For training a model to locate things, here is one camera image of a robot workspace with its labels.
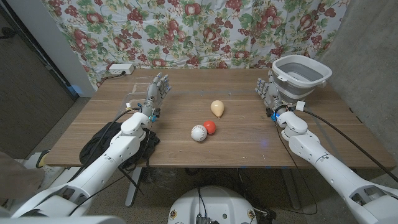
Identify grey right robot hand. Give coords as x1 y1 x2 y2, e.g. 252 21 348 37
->
254 70 289 121

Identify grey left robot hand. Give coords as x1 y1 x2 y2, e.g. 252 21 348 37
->
141 72 172 121

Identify black shorts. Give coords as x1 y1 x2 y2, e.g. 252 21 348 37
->
79 121 161 170

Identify clear plastic clamshell container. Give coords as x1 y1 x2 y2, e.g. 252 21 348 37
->
119 76 153 114

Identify white baseball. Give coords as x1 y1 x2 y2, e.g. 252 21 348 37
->
190 124 208 142

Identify red ball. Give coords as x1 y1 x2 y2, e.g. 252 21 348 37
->
203 120 217 135

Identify white grey collapsible tub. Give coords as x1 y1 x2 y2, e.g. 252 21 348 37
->
271 54 333 105

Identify white power strip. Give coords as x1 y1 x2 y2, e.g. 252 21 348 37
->
108 63 136 75

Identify grey tape strip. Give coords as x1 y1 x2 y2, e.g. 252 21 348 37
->
169 90 259 96

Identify beige toy pear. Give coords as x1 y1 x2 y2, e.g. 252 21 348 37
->
210 100 226 121

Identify floral fruit print backdrop cloth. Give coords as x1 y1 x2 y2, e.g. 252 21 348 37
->
42 0 351 90

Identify table leg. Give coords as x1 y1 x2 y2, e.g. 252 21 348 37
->
281 167 302 210
124 167 142 208

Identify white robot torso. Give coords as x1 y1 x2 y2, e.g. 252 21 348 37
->
167 185 258 224

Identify black yellow rimmed object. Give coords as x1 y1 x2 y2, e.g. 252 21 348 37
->
35 149 51 169

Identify person leg in brown trousers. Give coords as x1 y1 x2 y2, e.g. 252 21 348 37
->
0 151 46 200

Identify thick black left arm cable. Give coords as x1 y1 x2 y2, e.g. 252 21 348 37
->
67 107 141 183

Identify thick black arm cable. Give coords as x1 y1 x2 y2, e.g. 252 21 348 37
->
67 107 141 183
303 108 398 184

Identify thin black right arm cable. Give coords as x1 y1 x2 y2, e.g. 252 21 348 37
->
257 121 318 216

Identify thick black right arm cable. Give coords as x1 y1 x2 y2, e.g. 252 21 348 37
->
303 108 398 184

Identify black cabinet handle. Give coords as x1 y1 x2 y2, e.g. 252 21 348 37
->
0 27 17 40

